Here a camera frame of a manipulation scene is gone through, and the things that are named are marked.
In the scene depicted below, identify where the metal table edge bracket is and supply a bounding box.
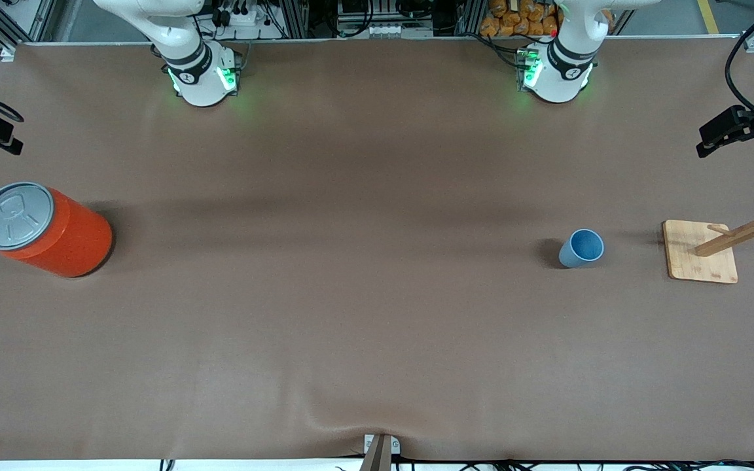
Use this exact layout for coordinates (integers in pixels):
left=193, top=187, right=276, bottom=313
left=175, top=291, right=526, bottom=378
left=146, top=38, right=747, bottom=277
left=361, top=434, right=401, bottom=471

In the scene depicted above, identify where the left arm base control box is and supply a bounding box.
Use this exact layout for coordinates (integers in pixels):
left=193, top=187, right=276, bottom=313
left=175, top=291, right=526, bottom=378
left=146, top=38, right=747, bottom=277
left=516, top=47, right=541, bottom=90

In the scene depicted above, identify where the white power strip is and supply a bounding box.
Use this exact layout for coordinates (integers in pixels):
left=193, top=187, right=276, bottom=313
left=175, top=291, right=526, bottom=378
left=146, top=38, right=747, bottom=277
left=338, top=23, right=433, bottom=39

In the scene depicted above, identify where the orange can-shaped container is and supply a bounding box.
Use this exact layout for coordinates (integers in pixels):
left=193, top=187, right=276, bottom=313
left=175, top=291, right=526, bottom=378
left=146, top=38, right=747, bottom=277
left=0, top=182, right=114, bottom=279

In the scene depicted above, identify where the orange snack bags pile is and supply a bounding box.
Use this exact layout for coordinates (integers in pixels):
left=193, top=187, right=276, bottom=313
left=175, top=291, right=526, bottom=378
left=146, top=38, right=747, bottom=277
left=480, top=0, right=561, bottom=37

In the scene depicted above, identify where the light blue plastic cup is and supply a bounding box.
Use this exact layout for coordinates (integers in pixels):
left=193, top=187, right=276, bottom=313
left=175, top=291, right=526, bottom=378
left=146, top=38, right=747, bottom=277
left=558, top=228, right=605, bottom=269

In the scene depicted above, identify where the brown table cloth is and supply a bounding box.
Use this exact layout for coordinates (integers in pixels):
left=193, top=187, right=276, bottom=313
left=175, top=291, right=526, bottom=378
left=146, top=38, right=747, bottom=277
left=0, top=39, right=754, bottom=462

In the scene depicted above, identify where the right arm base control box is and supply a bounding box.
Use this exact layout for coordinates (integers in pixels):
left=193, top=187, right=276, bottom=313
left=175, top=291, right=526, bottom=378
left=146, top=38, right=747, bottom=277
left=215, top=46, right=242, bottom=92

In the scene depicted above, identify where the wooden mug tree stand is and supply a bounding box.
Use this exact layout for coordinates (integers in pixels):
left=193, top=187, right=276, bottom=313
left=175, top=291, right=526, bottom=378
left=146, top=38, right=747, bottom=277
left=662, top=175, right=754, bottom=285

